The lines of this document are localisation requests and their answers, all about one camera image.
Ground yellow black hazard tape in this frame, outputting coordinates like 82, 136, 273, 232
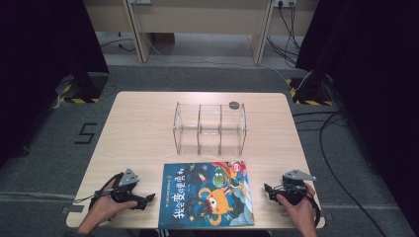
58, 82, 101, 105
286, 78, 334, 107

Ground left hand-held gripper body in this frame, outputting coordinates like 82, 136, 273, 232
110, 168, 147, 210

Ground person's right hand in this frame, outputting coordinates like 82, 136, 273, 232
276, 183, 318, 235

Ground right hand-held gripper cable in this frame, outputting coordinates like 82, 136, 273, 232
304, 189, 322, 229

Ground white wall power socket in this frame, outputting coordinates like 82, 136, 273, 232
274, 0, 297, 9

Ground black stand base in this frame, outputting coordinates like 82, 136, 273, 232
72, 71, 110, 100
301, 72, 328, 102

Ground black floor cables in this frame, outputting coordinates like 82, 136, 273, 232
292, 110, 388, 237

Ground beige office desk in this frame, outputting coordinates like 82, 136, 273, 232
82, 0, 134, 34
122, 0, 275, 65

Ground black tape floor mark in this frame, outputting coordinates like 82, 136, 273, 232
73, 122, 99, 145

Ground clear acrylic book rack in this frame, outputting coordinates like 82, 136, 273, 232
172, 101, 248, 157

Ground blue children's picture book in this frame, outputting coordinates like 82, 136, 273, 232
157, 160, 256, 230

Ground left hand-held gripper cable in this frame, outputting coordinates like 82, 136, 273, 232
72, 177, 117, 204

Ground black curtain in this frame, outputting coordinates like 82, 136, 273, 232
295, 0, 419, 235
0, 0, 111, 169

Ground black power cables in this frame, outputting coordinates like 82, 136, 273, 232
266, 3, 302, 68

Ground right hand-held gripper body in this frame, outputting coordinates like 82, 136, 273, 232
280, 169, 317, 205

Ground hand-held gripper cable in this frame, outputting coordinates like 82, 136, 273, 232
72, 177, 117, 204
304, 189, 322, 229

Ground person's left hand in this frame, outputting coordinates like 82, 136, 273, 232
77, 179, 138, 235

